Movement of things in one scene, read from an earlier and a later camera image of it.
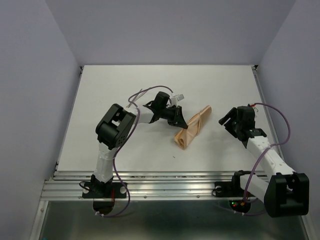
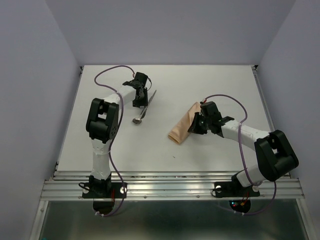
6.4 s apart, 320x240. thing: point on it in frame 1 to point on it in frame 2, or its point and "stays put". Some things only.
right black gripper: (232, 113) to (194, 128)
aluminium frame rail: (141, 185) stays put
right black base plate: (229, 189) stays put
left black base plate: (95, 190) stays put
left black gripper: (177, 117) to (143, 103)
